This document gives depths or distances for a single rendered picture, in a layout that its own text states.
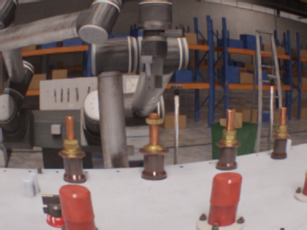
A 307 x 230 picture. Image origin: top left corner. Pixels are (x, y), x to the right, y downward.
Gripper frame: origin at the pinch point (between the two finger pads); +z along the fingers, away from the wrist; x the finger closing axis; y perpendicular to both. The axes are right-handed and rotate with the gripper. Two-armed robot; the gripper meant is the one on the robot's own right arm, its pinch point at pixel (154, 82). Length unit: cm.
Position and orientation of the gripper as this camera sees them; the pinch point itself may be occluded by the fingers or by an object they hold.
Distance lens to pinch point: 117.2
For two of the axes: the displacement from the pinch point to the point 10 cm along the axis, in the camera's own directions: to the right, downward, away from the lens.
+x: -2.6, 1.3, -9.6
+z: -0.1, 9.9, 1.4
